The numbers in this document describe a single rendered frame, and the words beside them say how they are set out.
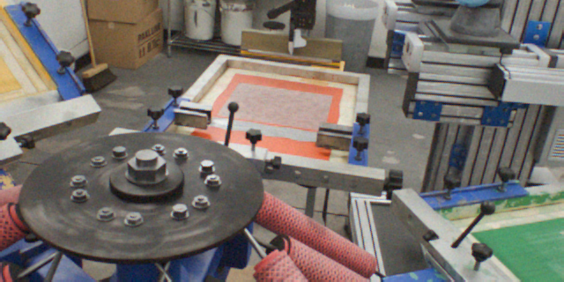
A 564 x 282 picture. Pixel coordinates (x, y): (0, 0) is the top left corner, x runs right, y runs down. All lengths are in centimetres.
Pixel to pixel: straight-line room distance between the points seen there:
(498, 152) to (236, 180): 161
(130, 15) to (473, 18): 336
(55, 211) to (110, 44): 424
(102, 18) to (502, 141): 346
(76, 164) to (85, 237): 16
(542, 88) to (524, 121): 41
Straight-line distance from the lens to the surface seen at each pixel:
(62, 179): 76
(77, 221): 68
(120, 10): 475
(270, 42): 198
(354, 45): 478
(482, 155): 223
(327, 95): 199
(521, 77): 182
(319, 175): 134
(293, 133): 167
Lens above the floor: 169
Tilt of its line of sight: 26 degrees down
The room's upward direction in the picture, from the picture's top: 5 degrees clockwise
